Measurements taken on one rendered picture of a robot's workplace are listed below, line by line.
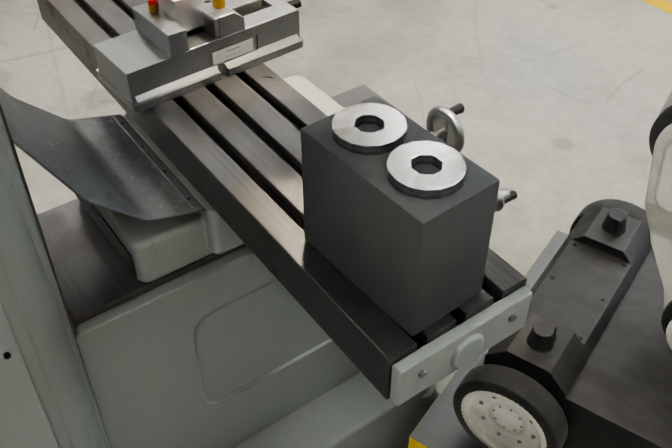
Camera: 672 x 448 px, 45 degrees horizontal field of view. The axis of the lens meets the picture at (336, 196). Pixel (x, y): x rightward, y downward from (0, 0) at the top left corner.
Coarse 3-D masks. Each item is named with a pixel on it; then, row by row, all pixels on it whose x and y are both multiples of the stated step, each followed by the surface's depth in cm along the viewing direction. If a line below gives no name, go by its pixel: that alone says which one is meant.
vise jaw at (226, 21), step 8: (208, 0) 140; (208, 8) 137; (224, 8) 137; (208, 16) 136; (216, 16) 135; (224, 16) 136; (232, 16) 137; (240, 16) 138; (208, 24) 137; (216, 24) 135; (224, 24) 136; (232, 24) 138; (240, 24) 139; (216, 32) 136; (224, 32) 137; (232, 32) 138
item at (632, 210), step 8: (600, 200) 173; (608, 200) 171; (616, 200) 170; (584, 208) 175; (592, 208) 171; (624, 208) 168; (632, 208) 168; (640, 208) 168; (632, 216) 166; (640, 216) 166
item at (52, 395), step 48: (0, 144) 99; (0, 192) 100; (0, 240) 103; (0, 288) 106; (48, 288) 114; (0, 336) 109; (48, 336) 116; (0, 384) 114; (48, 384) 120; (0, 432) 118; (48, 432) 124; (96, 432) 135
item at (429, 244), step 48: (336, 144) 96; (384, 144) 93; (432, 144) 93; (336, 192) 97; (384, 192) 89; (432, 192) 87; (480, 192) 89; (336, 240) 103; (384, 240) 93; (432, 240) 88; (480, 240) 95; (384, 288) 98; (432, 288) 94; (480, 288) 102
